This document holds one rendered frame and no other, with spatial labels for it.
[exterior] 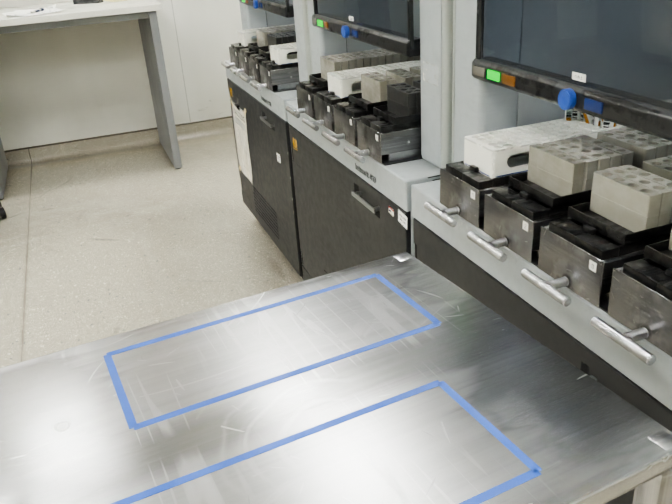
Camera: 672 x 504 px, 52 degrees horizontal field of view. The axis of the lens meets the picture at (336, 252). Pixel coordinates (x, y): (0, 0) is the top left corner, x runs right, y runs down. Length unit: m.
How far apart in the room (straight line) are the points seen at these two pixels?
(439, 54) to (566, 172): 0.44
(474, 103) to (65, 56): 3.49
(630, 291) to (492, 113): 0.52
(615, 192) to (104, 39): 3.83
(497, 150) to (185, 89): 3.59
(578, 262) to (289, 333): 0.44
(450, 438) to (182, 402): 0.26
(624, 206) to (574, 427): 0.45
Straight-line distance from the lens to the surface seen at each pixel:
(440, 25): 1.43
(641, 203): 1.01
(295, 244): 2.41
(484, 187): 1.21
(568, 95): 1.06
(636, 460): 0.64
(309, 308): 0.82
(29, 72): 4.57
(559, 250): 1.04
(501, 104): 1.35
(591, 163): 1.12
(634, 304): 0.95
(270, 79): 2.34
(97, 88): 4.59
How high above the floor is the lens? 1.23
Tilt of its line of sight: 26 degrees down
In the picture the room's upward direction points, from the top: 4 degrees counter-clockwise
